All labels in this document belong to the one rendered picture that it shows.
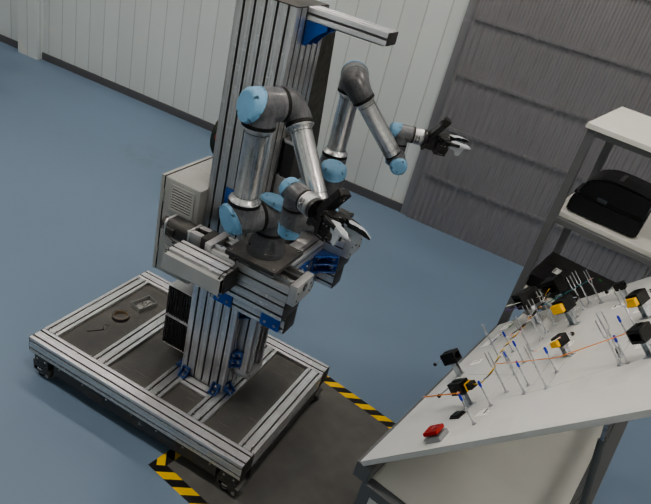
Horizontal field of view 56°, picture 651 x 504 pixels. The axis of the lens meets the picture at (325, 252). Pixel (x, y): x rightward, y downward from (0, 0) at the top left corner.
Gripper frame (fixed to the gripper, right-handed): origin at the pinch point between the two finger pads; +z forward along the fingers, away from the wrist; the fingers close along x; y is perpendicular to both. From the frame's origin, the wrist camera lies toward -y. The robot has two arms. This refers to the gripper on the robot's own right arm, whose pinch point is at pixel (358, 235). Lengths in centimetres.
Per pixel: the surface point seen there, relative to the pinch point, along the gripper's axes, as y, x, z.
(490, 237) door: 98, -353, -154
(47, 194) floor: 156, -35, -325
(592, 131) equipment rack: -41, -119, -8
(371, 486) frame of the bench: 76, -18, 30
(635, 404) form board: 1, -24, 77
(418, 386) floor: 137, -164, -49
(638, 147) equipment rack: -42, -122, 9
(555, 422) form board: 16, -21, 66
